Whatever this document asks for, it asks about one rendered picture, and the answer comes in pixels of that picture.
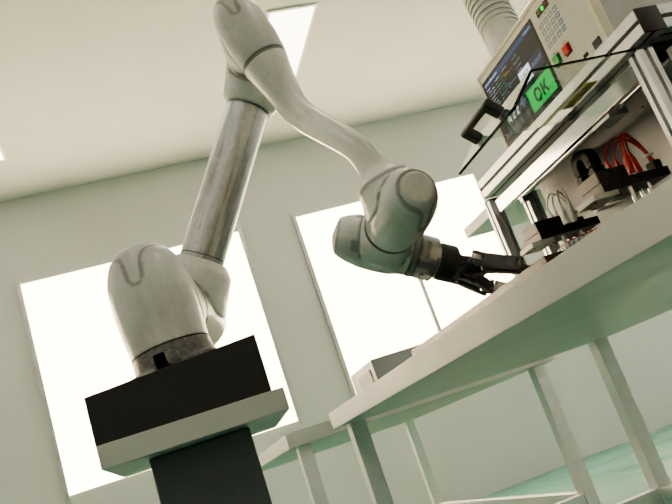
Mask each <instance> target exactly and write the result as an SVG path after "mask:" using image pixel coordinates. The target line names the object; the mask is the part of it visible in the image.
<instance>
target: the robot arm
mask: <svg viewBox="0 0 672 504"><path fill-rule="evenodd" d="M213 19H214V25H215V29H216V31H217V33H218V35H219V39H220V42H221V46H222V49H223V53H224V56H225V58H226V61H227V62H226V65H225V81H224V90H223V99H224V103H225V105H226V106H225V109H224V112H223V116H222V119H221V122H220V125H219V129H218V132H217V135H216V138H215V142H214V145H213V148H212V151H211V155H210V158H209V161H208V164H207V168H206V171H205V174H204V177H203V181H202V184H201V187H200V190H199V194H198V197H197V200H196V203H195V207H194V210H193V213H192V216H191V220H190V223H189V226H188V229H187V233H186V236H185V239H184V242H183V246H182V249H181V252H180V254H177V255H176V254H175V253H174V252H172V251H171V250H170V249H169V248H167V247H166V246H164V245H161V244H158V243H155V242H146V243H141V244H137V245H134V246H132V247H129V248H127V249H125V250H123V251H121V252H120V253H118V254H117V255H116V256H115V258H114V260H113V262H112V263H111V264H110V267H109V271H108V277H107V294H108V299H109V303H110V306H111V310H112V313H113V317H114V320H115V323H116V326H117V329H118V331H119V334H120V337H121V339H122V342H123V344H124V347H125V349H126V351H127V353H128V355H129V357H130V360H131V363H132V366H133V370H134V374H135V378H134V379H136V378H138V377H141V376H144V375H146V374H149V373H152V372H154V371H157V370H160V369H162V368H165V367H168V366H170V365H173V364H176V363H178V362H181V361H184V360H186V359H189V358H192V357H194V356H197V355H200V354H202V353H205V352H208V351H210V350H213V349H216V347H215V345H216V343H217V342H218V341H219V340H220V338H221V337H222V335H223V333H224V331H225V327H226V314H227V306H228V299H229V293H230V287H231V281H232V280H231V277H230V275H229V273H228V271H227V269H226V268H225V267H224V263H225V259H226V256H227V253H228V249H229V246H230V243H231V239H232V236H233V232H234V229H235V226H236V222H237V219H238V215H239V212H240V209H241V205H242V202H243V198H244V195H245V192H246V188H247V185H248V181H249V178H250V175H251V171H252V168H253V164H254V161H255V158H256V154H257V151H258V147H259V144H260V141H261V137H262V134H263V131H264V127H265V124H266V120H267V119H269V118H270V117H272V116H273V115H274V114H275V112H276V111H278V113H279V114H280V115H281V116H282V117H283V118H284V119H285V120H286V121H287V122H288V123H289V124H290V125H291V126H292V127H294V128H295V129H296V130H297V131H299V132H300V133H302V134H304V135H305V136H307V137H309V138H311V139H313V140H314V141H316V142H318V143H320V144H322V145H324V146H326V147H327V148H329V149H331V150H333V151H335V152H337V153H338V154H340V155H342V156H343V157H345V158H346V159H347V160H348V161H349V162H350V163H351V164H352V165H353V167H354V168H355V169H356V171H357V173H358V175H359V178H360V181H361V186H360V190H359V192H358V196H359V198H360V201H361V205H362V208H363V212H364V215H362V214H352V215H346V216H342V217H340V219H339V220H338V222H337V224H336V226H335V229H334V231H333V235H332V250H333V253H334V255H336V256H337V257H338V258H340V259H342V260H343V261H345V262H347V263H349V264H352V265H354V266H356V267H359V268H362V269H366V270H369V271H373V272H378V273H383V274H400V275H405V276H407V277H413V278H417V279H421V280H425V281H429V280H430V279H431V278H433V279H435V280H439V281H443V282H449V283H452V284H456V285H459V286H461V287H463V288H466V289H468V290H470V291H473V292H475V293H477V294H480V295H482V296H487V293H488V294H492V293H493V292H495V291H496V290H497V289H499V288H500V287H501V286H503V285H504V284H506V283H505V282H501V281H497V280H496V281H495V282H494V280H493V279H488V278H487V277H485V276H484V275H486V274H487V273H493V274H520V273H521V272H522V271H524V270H525V269H527V268H528V267H529V266H531V265H530V264H526V263H523V259H524V258H523V257H520V256H511V255H503V254H494V253H485V252H481V251H477V250H472V255H471V256H464V255H461V253H460V250H459V248H458V247H457V246H453V245H450V244H446V243H441V241H440V239H439V238H437V237H433V236H429V235H425V234H424V233H425V231H426V230H427V228H428V227H429V225H430V223H431V222H432V220H433V218H434V215H435V213H436V210H437V206H438V190H437V186H436V184H435V182H434V180H433V179H432V178H431V177H430V176H429V175H428V174H427V173H426V172H424V171H422V170H419V169H416V168H407V167H406V166H405V165H404V164H395V163H393V162H391V161H390V160H388V159H387V158H386V157H385V155H384V154H383V153H382V152H381V151H380V150H379V149H378V148H377V147H376V146H375V145H374V144H373V143H372V142H371V141H370V140H369V139H368V138H366V137H365V136H364V135H362V134H361V133H359V132H358V131H356V130H354V129H353V128H351V127H349V126H348V125H346V124H344V123H342V122H341V121H339V120H337V119H335V118H334V117H332V116H330V115H328V114H327V113H325V112H323V111H321V110H320V109H318V108H317V107H315V106H314V105H313V104H311V103H310V102H309V101H308V99H307V98H306V97H305V95H304V94H303V92H302V90H301V88H300V86H299V84H298V82H297V79H296V77H295V74H294V72H293V69H292V67H291V64H290V61H289V59H288V55H287V52H286V49H285V47H284V45H283V43H282V41H281V40H280V38H279V35H278V33H277V32H276V30H275V28H274V27H273V25H272V24H271V23H270V21H269V20H268V18H267V17H266V15H265V14H264V13H263V11H262V10H261V8H260V7H259V6H258V5H257V4H256V3H255V2H254V1H253V0H217V1H216V3H215V6H214V9H213ZM480 289H482V290H480Z"/></svg>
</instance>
